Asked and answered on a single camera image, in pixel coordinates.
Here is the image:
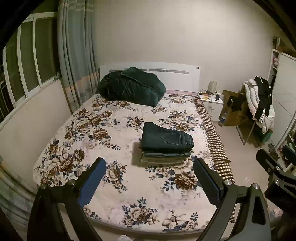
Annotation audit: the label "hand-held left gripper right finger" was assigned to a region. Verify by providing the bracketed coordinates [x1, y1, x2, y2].
[193, 157, 272, 241]

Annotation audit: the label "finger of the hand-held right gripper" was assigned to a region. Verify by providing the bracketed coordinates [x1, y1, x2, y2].
[256, 148, 287, 173]
[282, 145, 296, 171]

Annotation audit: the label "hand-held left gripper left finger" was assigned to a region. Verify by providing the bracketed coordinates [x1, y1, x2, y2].
[27, 157, 107, 241]

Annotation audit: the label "dark blue jeans pants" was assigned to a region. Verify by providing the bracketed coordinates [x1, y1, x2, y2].
[141, 122, 195, 151]

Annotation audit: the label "folded khaki pants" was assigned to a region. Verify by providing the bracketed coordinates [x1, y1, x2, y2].
[140, 158, 191, 166]

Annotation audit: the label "folded olive green pants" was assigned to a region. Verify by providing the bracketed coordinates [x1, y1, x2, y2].
[142, 153, 192, 161]

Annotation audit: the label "teal storage box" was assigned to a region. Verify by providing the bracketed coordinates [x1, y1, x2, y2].
[260, 129, 273, 145]

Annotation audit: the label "metal folding chair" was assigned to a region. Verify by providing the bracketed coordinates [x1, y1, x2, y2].
[236, 115, 258, 146]

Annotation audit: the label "brown checked bedsheet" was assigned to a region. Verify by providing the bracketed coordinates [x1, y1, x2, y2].
[193, 96, 236, 224]

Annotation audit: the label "floral-sheet bed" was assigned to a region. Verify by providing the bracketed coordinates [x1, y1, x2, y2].
[32, 93, 232, 233]

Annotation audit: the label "tall brown cardboard box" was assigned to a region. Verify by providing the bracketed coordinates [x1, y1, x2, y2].
[222, 90, 249, 127]

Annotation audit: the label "black white-striped garment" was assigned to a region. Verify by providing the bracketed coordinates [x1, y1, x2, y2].
[254, 76, 273, 121]

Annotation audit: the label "plastic water bottle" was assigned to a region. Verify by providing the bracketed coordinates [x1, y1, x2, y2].
[218, 111, 227, 127]

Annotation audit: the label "white wardrobe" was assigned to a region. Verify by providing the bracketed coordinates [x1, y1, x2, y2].
[267, 36, 296, 172]

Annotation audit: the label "black cloth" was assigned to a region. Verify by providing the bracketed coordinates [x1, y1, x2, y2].
[227, 96, 246, 113]

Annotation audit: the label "chair with draped clothes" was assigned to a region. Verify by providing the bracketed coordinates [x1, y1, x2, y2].
[242, 78, 276, 134]

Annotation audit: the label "white nightstand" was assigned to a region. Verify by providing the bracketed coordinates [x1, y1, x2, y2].
[198, 91, 225, 121]

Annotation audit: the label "dark green quilt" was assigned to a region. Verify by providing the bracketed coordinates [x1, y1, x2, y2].
[97, 67, 167, 107]

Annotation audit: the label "white bed headboard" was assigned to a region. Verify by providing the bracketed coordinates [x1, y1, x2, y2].
[99, 61, 201, 94]

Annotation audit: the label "brown storage box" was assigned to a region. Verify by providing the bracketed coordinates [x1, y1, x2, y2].
[272, 37, 290, 54]

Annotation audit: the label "grey green curtain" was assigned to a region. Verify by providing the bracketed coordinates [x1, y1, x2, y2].
[57, 0, 100, 114]

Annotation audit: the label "white framed window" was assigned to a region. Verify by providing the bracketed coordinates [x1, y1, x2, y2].
[0, 12, 62, 121]

